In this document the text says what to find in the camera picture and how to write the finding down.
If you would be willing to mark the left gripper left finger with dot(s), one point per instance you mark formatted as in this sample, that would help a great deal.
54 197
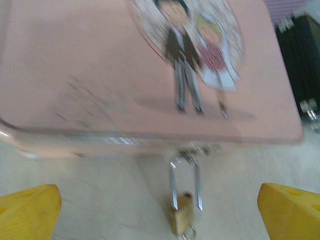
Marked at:
27 212

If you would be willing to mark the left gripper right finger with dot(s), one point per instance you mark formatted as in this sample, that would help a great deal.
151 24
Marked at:
290 212

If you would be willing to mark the brass padlock silver shackle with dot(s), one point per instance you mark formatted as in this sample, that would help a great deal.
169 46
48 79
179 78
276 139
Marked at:
183 212

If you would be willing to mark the pink plastic box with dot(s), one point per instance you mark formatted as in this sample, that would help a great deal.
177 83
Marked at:
87 75

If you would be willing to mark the black hard case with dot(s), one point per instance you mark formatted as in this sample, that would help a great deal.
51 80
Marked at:
300 62

